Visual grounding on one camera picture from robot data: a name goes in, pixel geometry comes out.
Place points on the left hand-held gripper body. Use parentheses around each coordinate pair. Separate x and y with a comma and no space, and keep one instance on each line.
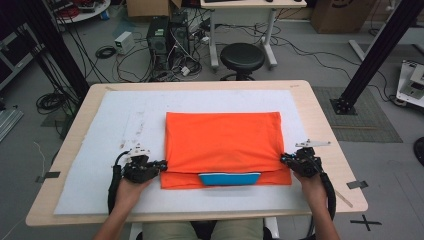
(140,170)

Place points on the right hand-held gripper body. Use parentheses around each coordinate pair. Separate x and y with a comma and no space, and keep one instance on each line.
(306,163)

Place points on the orange polo shirt blue collar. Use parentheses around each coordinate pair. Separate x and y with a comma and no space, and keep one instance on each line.
(223,143)

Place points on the person's left hand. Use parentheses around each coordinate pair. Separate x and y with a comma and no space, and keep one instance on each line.
(130,195)

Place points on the person's right hand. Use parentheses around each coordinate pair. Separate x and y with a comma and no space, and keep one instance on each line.
(311,190)

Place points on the light wooden table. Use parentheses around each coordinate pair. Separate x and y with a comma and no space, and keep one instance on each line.
(333,166)

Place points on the white foam mat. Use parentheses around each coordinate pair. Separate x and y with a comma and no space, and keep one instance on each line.
(100,133)

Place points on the grey tape piece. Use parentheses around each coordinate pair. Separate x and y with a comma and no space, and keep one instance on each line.
(357,184)
(48,176)

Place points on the white table leg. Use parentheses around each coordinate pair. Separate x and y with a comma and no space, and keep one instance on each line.
(272,228)
(135,231)

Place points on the person's legs in beige trousers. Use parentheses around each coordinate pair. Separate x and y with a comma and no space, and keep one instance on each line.
(166,231)

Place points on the grey floor mat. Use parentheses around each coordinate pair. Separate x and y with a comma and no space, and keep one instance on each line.
(366,126)

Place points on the black chair seat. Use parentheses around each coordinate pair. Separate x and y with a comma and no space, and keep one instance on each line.
(203,231)

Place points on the white power adapter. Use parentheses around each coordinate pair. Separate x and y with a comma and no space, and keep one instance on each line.
(185,71)

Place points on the black round stool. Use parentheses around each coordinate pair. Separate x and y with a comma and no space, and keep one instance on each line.
(242,57)

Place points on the black round object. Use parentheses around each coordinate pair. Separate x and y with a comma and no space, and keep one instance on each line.
(419,151)

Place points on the black computer tower green label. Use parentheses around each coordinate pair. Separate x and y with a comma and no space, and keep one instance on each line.
(157,40)

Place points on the white side desk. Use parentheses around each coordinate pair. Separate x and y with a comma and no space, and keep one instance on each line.
(356,50)

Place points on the white box device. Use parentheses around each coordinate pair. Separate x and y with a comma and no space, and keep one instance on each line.
(124,42)

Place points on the black metal pillar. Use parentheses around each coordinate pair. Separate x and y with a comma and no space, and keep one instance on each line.
(376,56)
(56,46)

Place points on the white machine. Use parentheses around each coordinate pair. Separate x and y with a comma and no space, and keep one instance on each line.
(411,83)

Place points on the cardboard box with black logo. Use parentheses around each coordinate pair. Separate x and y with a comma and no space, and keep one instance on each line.
(340,16)

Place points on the open cardboard box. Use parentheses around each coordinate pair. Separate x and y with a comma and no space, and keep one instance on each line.
(150,8)

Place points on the round white table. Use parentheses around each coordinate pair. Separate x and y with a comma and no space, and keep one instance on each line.
(90,13)

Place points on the grey metal rack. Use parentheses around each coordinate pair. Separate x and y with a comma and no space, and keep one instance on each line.
(16,56)

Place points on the black keyboard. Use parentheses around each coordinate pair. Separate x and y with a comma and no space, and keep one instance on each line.
(218,1)

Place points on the aluminium rail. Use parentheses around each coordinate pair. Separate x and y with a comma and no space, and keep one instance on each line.
(8,123)

